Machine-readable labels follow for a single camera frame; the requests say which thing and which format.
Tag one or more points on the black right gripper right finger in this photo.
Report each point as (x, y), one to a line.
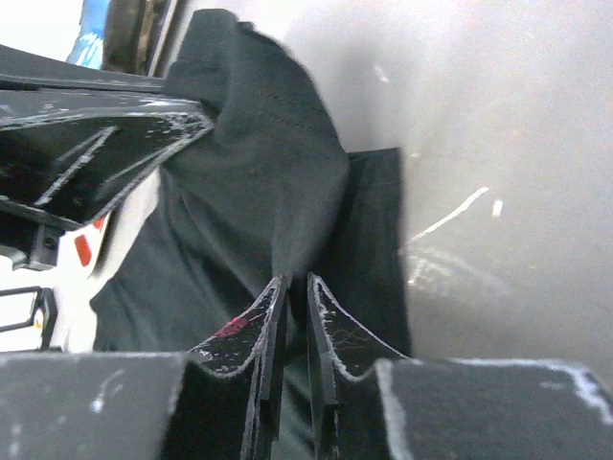
(370, 401)

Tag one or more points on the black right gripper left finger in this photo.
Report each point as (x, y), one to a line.
(219, 400)

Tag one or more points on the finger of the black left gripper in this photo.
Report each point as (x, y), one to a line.
(25, 76)
(68, 162)

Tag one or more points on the black floral t-shirt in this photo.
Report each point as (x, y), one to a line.
(269, 191)

